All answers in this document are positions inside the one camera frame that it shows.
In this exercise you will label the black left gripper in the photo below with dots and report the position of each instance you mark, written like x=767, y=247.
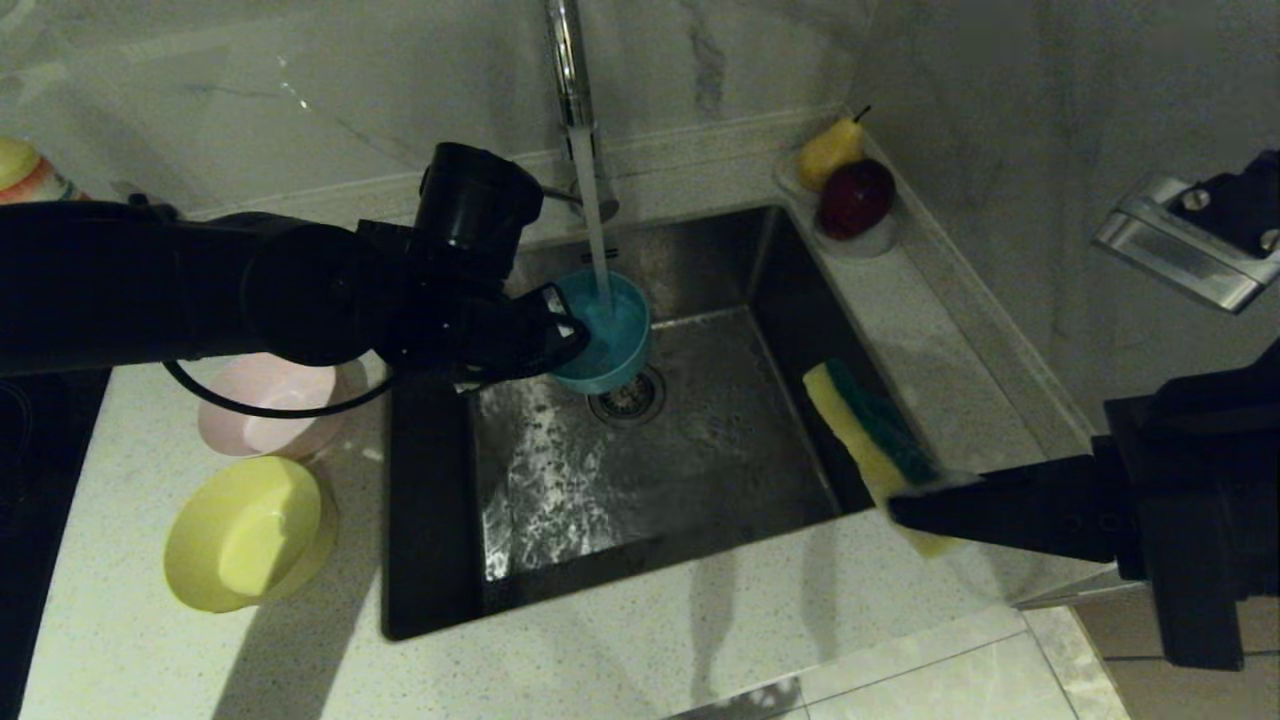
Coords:
x=470, y=210

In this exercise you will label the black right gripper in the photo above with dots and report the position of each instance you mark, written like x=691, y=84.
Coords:
x=1200, y=480

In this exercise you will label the blue plastic bowl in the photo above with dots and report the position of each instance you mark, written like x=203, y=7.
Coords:
x=620, y=350

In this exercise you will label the green and yellow sponge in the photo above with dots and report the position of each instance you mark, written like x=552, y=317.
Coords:
x=860, y=420

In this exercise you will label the chrome faucet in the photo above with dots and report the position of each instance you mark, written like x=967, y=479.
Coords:
x=570, y=60

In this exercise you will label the pink plastic bowl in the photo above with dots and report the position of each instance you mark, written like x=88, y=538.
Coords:
x=270, y=425

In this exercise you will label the orange label detergent bottle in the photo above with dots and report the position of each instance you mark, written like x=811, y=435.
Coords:
x=25, y=175

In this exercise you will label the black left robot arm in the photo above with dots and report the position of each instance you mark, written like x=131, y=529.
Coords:
x=150, y=290

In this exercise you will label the metal sink drain strainer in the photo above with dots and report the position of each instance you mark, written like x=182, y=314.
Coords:
x=635, y=402

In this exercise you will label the stainless steel sink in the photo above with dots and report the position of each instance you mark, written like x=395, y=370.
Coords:
x=700, y=470

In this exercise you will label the running water stream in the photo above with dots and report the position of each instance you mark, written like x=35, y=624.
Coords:
x=592, y=220

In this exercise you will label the light wooden cabinet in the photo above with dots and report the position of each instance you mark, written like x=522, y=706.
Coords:
x=1110, y=635

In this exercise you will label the white fruit tray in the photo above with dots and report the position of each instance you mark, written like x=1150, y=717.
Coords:
x=865, y=247

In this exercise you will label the yellow pear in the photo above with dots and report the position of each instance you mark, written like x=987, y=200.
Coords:
x=825, y=155

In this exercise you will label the dark red apple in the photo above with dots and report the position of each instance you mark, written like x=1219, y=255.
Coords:
x=855, y=198

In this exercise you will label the yellow plastic bowl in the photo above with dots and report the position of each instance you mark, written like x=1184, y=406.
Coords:
x=240, y=535

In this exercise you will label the black induction cooktop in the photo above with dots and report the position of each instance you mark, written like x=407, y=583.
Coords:
x=40, y=500

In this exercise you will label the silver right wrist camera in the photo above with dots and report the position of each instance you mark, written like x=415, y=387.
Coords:
x=1170, y=250

